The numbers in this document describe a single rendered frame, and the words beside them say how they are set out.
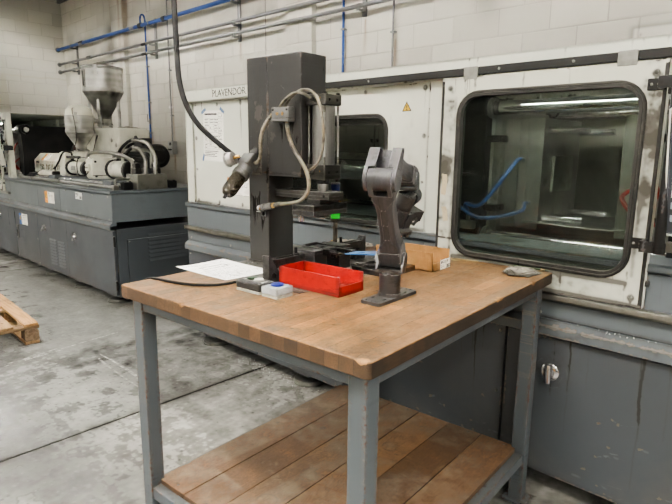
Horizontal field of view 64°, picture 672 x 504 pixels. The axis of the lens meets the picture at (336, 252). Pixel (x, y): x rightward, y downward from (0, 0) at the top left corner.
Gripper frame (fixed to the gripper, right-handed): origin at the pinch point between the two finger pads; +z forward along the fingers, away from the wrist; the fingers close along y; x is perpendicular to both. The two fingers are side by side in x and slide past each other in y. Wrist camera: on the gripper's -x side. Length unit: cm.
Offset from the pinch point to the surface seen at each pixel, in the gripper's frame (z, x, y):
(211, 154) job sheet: 47, -67, 182
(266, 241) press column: 23, 6, 45
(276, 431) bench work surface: 92, 3, 11
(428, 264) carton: 6.5, -24.5, -5.0
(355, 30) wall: -40, -276, 285
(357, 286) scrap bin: 8.7, 15.1, -5.3
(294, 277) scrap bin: 14.7, 24.6, 11.5
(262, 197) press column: 9, 7, 53
